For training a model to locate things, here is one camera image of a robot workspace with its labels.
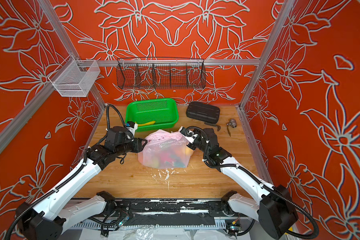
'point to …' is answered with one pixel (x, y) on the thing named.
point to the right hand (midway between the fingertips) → (184, 129)
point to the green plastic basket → (164, 112)
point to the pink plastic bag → (160, 139)
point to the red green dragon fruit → (170, 156)
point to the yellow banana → (148, 123)
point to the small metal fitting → (232, 122)
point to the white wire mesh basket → (75, 78)
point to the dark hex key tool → (213, 125)
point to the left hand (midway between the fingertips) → (144, 139)
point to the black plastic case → (203, 112)
